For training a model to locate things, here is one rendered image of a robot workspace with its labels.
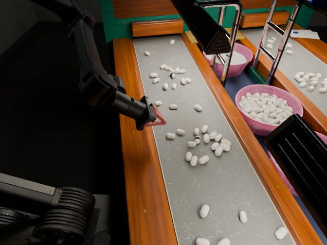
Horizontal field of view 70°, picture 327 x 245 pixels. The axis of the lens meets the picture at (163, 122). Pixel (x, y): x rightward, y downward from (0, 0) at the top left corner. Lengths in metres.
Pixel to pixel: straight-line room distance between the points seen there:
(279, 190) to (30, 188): 0.70
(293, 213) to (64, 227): 0.61
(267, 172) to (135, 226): 0.43
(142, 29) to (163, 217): 1.07
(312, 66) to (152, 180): 1.07
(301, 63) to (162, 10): 0.82
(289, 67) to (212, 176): 0.83
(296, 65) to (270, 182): 0.80
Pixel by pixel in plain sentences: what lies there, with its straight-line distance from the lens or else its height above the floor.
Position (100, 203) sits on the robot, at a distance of 1.05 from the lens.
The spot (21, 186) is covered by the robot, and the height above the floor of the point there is 0.84.
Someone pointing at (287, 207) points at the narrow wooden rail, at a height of 0.77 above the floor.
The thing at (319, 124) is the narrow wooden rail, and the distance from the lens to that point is 1.07.
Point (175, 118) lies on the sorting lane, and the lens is 0.94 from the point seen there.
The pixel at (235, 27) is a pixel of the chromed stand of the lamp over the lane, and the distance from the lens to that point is 1.00.
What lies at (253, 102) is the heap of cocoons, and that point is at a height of 0.74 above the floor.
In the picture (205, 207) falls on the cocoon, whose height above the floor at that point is 0.76.
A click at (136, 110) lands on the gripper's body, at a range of 0.67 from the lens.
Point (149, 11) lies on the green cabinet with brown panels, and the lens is 1.49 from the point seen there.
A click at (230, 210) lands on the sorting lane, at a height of 0.74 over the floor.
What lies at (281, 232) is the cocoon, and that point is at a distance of 0.74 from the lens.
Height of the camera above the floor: 1.39
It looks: 45 degrees down
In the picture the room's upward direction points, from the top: straight up
